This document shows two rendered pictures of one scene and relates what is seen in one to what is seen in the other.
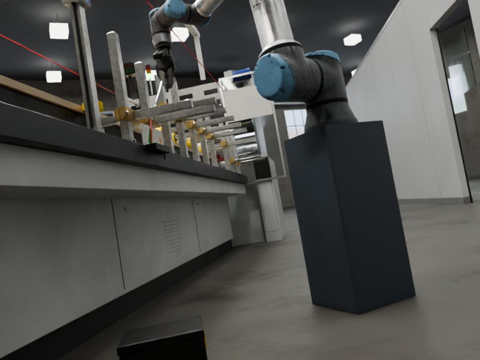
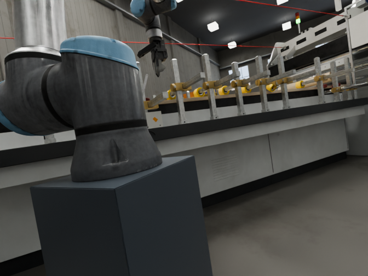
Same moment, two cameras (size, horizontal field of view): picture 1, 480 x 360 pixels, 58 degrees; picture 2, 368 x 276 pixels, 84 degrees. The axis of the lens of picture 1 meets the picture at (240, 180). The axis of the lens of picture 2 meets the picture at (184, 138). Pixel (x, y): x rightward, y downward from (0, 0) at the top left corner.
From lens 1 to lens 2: 1.64 m
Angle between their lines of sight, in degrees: 57
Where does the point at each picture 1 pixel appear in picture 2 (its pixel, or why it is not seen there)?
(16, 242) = (28, 201)
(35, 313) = not seen: hidden behind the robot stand
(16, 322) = (27, 241)
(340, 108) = (79, 148)
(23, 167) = not seen: outside the picture
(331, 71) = (64, 80)
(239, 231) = (360, 144)
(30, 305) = not seen: hidden behind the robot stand
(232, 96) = (358, 20)
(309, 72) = (23, 98)
